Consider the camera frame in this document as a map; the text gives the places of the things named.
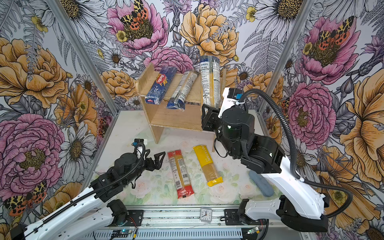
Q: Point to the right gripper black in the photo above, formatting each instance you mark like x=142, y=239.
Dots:
x=208, y=119

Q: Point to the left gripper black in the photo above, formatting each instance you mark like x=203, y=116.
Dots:
x=157, y=163

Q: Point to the red spaghetti bag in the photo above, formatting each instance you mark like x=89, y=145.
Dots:
x=180, y=174

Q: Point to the yellow spaghetti bag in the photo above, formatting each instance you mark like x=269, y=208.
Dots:
x=206, y=162

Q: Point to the blue-end spaghetti bag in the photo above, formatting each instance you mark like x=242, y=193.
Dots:
x=210, y=80
x=178, y=99

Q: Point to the blue Barilla spaghetti box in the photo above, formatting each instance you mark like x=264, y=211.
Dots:
x=161, y=85

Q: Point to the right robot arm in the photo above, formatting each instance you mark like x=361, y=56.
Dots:
x=299, y=207

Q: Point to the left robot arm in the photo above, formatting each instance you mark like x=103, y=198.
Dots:
x=96, y=206

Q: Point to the grey blue flat pad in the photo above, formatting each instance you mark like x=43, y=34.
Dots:
x=262, y=183

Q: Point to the small white clock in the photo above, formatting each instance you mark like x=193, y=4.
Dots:
x=206, y=215

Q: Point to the green circuit board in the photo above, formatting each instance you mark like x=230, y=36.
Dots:
x=123, y=234

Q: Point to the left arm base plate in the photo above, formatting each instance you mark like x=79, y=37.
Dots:
x=130, y=218

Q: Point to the aluminium front rail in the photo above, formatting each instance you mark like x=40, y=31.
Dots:
x=183, y=223

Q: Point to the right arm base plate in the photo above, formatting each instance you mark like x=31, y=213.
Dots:
x=232, y=218

